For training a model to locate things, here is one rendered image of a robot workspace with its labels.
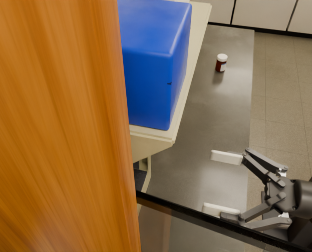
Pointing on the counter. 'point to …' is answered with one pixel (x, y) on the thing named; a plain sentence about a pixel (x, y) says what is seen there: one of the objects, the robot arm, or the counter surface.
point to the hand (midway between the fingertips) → (212, 180)
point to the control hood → (137, 132)
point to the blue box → (153, 58)
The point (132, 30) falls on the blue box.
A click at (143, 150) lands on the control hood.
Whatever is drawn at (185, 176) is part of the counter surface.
